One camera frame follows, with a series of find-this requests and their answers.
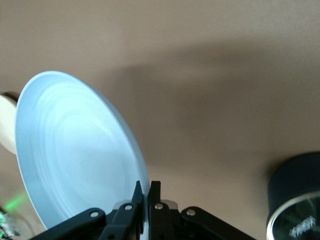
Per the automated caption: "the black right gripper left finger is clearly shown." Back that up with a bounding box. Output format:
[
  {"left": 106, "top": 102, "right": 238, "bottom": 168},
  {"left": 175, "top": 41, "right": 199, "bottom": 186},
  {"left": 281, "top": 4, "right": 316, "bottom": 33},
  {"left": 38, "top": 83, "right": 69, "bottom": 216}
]
[{"left": 29, "top": 180, "right": 145, "bottom": 240}]

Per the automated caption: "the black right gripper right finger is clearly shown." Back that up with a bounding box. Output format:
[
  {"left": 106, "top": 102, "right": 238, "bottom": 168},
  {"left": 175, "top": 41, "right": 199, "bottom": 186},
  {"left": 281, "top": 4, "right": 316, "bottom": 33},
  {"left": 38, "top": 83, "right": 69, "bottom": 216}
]
[{"left": 147, "top": 180, "right": 257, "bottom": 240}]

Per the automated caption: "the light blue plate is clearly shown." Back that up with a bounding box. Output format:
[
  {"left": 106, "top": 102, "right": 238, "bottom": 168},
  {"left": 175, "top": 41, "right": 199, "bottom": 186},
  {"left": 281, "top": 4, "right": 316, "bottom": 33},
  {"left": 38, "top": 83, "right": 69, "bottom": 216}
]
[{"left": 14, "top": 70, "right": 150, "bottom": 238}]

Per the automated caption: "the glass lid blue knob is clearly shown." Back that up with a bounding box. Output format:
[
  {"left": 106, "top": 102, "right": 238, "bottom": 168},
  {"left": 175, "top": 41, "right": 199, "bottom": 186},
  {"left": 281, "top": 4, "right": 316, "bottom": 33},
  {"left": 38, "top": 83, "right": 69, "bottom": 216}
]
[{"left": 266, "top": 191, "right": 320, "bottom": 240}]

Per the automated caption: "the beige plate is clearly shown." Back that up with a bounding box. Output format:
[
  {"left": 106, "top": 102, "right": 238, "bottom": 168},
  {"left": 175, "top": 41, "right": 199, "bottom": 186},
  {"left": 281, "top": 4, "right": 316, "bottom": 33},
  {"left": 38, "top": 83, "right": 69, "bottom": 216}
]
[{"left": 0, "top": 92, "right": 19, "bottom": 155}]

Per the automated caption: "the brown paper table cover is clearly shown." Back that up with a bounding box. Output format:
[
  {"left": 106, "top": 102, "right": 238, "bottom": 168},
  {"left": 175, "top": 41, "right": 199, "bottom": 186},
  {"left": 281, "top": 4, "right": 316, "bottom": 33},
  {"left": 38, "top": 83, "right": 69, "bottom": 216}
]
[{"left": 0, "top": 0, "right": 320, "bottom": 240}]

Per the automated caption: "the dark blue saucepan blue handle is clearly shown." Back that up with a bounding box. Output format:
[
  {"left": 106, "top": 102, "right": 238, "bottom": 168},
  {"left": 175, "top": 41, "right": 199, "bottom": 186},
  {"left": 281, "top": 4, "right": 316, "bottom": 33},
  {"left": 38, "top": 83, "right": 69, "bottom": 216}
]
[{"left": 265, "top": 151, "right": 320, "bottom": 240}]

